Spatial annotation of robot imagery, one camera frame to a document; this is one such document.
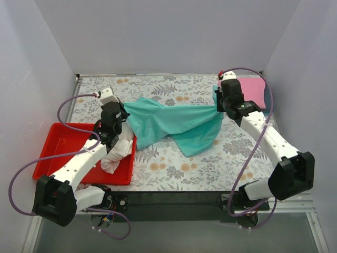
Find teal t shirt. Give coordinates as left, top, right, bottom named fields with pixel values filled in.
left=124, top=97, right=224, bottom=157

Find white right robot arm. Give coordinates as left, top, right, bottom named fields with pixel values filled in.
left=215, top=77, right=315, bottom=207

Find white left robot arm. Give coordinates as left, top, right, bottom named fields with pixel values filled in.
left=32, top=102, right=132, bottom=227

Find folded pink t shirt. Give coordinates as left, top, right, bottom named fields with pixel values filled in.
left=217, top=77, right=266, bottom=109

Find white t shirt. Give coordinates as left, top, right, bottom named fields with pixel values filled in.
left=76, top=123, right=137, bottom=193

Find folded dark blue t shirt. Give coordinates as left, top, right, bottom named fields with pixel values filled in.
left=262, top=85, right=273, bottom=115

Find red plastic tray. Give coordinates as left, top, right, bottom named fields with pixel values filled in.
left=32, top=123, right=137, bottom=180

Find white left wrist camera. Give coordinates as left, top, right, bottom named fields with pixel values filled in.
left=94, top=86, right=119, bottom=105

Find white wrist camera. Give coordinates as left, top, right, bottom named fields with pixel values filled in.
left=94, top=86, right=119, bottom=105
left=217, top=71, right=237, bottom=81

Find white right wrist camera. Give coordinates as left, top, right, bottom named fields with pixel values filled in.
left=217, top=71, right=237, bottom=81

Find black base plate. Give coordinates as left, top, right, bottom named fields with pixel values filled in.
left=81, top=190, right=269, bottom=223

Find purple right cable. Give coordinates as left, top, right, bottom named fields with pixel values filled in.
left=226, top=67, right=278, bottom=231

